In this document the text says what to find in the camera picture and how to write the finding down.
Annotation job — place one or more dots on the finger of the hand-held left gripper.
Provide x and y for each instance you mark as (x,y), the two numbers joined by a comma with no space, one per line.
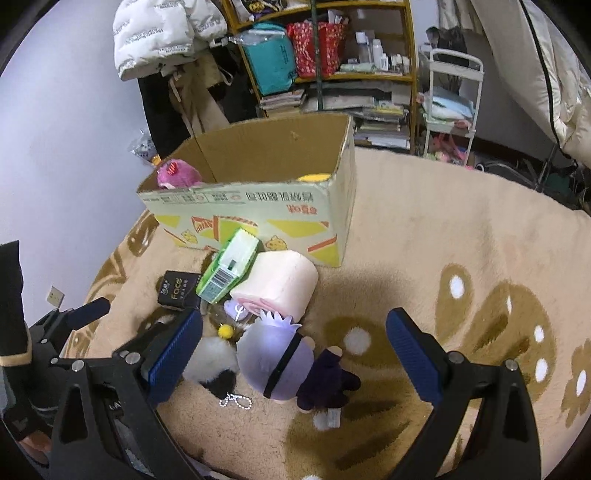
(87,311)

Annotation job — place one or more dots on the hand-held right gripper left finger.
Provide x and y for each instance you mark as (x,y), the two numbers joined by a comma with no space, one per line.
(178,355)

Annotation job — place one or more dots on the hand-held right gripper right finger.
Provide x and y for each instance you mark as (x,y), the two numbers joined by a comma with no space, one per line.
(411,355)

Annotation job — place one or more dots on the small doll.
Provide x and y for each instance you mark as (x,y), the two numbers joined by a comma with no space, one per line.
(226,323)

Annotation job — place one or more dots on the black tissue pack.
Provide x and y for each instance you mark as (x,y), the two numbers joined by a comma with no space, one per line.
(178,290)

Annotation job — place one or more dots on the pale-haired blindfolded plush doll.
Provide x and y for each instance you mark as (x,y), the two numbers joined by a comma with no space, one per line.
(272,360)

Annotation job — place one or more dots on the green tissue pack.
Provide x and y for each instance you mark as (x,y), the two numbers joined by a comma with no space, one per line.
(226,267)

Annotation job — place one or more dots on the pink swiss roll plush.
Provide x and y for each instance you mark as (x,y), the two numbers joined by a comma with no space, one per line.
(277,281)

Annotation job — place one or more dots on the printed cardboard box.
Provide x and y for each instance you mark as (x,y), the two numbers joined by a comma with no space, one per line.
(295,217)

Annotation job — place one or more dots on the person's left forearm black sleeve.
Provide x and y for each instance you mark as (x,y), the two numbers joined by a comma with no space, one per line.
(11,295)

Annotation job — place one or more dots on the person's left hand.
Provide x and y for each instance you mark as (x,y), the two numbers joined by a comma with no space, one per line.
(34,445)

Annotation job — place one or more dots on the beige flower rug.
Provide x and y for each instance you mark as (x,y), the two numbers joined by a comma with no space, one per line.
(438,230)

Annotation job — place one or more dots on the pink plush bear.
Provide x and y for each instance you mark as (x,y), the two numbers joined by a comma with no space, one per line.
(178,174)

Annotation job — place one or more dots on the clear bag with plush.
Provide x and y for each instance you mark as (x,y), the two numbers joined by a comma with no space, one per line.
(144,148)

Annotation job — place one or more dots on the yellow plush toy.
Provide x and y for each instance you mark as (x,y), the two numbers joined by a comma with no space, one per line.
(315,177)

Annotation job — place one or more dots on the black coat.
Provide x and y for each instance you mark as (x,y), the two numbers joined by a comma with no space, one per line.
(154,115)

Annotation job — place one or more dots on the metal chair base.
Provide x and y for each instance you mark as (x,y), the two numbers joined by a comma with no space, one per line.
(540,177)

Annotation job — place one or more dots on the beige coat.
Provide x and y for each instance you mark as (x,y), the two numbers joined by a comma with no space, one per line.
(198,106)

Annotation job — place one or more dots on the stack of books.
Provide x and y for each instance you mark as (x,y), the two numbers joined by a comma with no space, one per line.
(378,120)

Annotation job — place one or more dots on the white trolley cart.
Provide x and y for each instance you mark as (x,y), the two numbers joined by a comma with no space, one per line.
(450,110)

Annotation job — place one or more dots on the white puffer jacket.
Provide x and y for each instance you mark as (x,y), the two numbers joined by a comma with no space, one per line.
(157,37)

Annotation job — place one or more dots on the green pole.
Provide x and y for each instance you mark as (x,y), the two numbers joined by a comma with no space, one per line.
(318,69)

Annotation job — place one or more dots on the group of white bottles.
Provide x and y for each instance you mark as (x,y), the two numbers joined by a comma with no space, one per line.
(381,55)

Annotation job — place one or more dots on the teal bag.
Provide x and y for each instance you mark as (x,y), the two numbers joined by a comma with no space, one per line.
(270,62)

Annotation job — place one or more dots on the yellow wooden bookshelf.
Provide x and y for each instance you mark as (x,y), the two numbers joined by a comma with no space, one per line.
(408,46)

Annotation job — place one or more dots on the beige garment cover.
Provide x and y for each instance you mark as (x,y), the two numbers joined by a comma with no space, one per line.
(531,69)

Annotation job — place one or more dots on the black bag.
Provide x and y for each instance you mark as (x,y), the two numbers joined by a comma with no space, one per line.
(445,40)

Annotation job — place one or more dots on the red patterned bag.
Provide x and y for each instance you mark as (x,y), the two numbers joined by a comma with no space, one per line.
(314,50)

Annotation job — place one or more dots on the wall outlet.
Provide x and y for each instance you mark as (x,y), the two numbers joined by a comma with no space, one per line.
(56,297)

